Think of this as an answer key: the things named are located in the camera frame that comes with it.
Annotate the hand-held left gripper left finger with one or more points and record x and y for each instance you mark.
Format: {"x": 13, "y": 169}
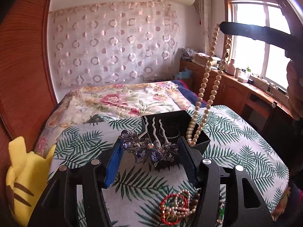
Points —
{"x": 114, "y": 160}

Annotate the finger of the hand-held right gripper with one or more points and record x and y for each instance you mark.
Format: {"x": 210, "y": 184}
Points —
{"x": 251, "y": 33}

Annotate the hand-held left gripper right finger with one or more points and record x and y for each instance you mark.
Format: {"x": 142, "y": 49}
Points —
{"x": 189, "y": 163}

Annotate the purple butterfly hairpin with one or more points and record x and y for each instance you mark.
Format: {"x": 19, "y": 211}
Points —
{"x": 142, "y": 151}

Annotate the black jewelry box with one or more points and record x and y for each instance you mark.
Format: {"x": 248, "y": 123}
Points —
{"x": 182, "y": 121}

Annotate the green bead pendant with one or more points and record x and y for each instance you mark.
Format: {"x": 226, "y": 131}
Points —
{"x": 221, "y": 211}

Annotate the person's right hand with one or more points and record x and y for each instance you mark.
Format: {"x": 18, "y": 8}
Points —
{"x": 296, "y": 87}

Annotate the window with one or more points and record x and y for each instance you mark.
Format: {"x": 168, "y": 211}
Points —
{"x": 255, "y": 42}

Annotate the green capped bottle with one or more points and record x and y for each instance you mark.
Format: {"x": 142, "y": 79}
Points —
{"x": 248, "y": 71}

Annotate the white tissue box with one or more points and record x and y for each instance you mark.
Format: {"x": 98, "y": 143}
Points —
{"x": 242, "y": 78}

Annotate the small black case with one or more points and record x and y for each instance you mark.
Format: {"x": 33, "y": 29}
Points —
{"x": 250, "y": 81}

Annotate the rolled beige curtain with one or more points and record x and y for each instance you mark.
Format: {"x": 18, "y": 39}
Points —
{"x": 204, "y": 16}

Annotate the leaf printed cloth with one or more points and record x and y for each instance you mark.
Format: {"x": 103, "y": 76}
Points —
{"x": 236, "y": 141}

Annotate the cardboard box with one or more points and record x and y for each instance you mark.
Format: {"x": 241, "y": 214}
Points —
{"x": 202, "y": 59}

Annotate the wooden cabinet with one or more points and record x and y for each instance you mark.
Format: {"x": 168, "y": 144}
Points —
{"x": 232, "y": 89}

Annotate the floral blanket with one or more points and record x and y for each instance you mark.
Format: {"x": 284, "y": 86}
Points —
{"x": 113, "y": 99}

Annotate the pile of printed cloth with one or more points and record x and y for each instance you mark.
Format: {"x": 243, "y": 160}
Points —
{"x": 188, "y": 53}

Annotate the dark blue blanket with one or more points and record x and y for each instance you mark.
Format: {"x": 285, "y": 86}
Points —
{"x": 187, "y": 92}

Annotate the blue bag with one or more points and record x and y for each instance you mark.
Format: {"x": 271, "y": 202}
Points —
{"x": 184, "y": 74}

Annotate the yellow plush toy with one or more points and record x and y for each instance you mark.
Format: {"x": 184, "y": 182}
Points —
{"x": 26, "y": 170}

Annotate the circle patterned sheer curtain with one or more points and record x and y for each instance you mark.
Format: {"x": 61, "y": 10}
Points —
{"x": 111, "y": 45}

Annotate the wooden wardrobe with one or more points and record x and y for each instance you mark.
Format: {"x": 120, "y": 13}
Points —
{"x": 23, "y": 63}

